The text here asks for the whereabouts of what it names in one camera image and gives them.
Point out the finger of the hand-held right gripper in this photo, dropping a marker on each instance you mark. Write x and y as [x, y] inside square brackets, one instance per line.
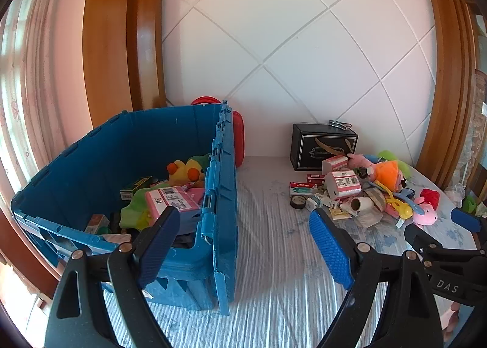
[418, 236]
[466, 219]

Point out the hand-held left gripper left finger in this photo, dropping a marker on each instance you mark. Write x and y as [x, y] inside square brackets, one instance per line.
[159, 253]

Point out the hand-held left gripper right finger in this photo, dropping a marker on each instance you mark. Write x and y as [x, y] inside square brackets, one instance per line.
[329, 249]

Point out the teal and white small box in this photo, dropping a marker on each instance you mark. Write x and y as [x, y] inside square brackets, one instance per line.
[314, 203]

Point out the large pink tissue pack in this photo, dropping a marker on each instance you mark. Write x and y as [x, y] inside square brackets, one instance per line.
[344, 182]

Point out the blue plastic storage crate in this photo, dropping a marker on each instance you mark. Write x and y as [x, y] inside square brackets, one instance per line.
[57, 180]

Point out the cloth-covered desktop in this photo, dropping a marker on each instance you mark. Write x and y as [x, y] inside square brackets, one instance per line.
[274, 256]

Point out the person's right hand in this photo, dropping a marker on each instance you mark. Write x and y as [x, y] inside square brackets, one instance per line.
[452, 317]

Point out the pink pig plush red dress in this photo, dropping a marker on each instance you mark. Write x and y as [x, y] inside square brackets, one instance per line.
[425, 215]

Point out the white plastic bag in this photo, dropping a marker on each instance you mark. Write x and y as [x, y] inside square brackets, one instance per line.
[454, 193]

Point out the yellow plastic toy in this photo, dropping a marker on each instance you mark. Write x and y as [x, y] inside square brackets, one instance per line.
[397, 207]

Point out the blue toy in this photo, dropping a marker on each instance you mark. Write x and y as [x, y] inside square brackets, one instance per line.
[409, 193]

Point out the light green plush toy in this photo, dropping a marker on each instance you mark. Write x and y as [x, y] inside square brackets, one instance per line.
[133, 213]

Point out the pink box in crate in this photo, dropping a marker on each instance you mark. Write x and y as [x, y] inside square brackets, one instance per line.
[169, 199]

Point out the white paper roll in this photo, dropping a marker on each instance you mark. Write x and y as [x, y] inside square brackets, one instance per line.
[363, 203]

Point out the beige tape roll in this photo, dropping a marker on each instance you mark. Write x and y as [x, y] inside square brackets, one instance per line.
[376, 196]

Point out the black tape roll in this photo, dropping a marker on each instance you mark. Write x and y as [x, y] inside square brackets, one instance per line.
[293, 201]

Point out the red and teal medicine box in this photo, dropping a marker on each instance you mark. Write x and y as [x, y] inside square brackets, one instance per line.
[302, 190]

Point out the pink flat box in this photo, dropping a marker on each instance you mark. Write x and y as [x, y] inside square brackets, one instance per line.
[194, 195]

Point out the orange small box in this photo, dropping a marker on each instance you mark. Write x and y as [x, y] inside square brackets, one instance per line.
[97, 222]

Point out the orange plush toy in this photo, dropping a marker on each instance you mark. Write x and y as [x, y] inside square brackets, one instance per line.
[386, 173]

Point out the red cardboard box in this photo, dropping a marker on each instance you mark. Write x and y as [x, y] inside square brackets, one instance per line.
[315, 179]

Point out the dark green cardboard box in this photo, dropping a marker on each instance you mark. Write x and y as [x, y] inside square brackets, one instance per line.
[135, 186]

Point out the brown glass bottle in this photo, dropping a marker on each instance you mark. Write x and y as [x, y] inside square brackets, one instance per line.
[361, 172]

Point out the bright green plush toy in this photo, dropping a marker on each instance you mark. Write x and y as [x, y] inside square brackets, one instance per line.
[388, 156]

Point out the small pink tissue pack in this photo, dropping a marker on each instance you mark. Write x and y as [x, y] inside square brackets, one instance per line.
[334, 163]

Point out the yellow duck plush toy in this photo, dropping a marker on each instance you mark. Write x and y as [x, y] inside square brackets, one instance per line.
[186, 171]

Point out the pink plush toy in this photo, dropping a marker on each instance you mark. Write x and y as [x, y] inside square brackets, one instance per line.
[359, 161]

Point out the black gift box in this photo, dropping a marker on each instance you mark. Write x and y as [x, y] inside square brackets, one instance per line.
[308, 146]

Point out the silver metal rings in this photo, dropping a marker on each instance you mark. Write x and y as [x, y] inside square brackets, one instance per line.
[336, 123]

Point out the red plastic case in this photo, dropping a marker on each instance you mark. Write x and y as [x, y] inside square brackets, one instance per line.
[239, 135]

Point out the pink curtain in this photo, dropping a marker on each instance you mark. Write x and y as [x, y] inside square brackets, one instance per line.
[34, 85]

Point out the wooden frame post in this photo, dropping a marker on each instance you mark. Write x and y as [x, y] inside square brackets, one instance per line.
[445, 85]
[114, 47]

